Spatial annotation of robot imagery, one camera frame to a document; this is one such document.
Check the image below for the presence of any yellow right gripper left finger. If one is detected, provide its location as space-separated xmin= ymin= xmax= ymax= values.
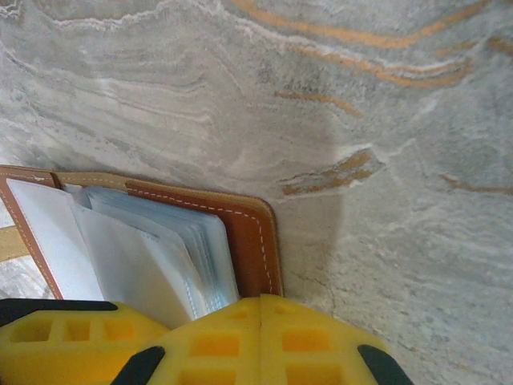
xmin=0 ymin=294 xmax=261 ymax=385

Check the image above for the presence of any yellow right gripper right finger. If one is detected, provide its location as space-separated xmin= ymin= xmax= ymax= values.
xmin=260 ymin=294 xmax=414 ymax=385

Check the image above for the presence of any brown leather card holder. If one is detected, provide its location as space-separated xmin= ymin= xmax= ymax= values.
xmin=0 ymin=164 xmax=285 ymax=322

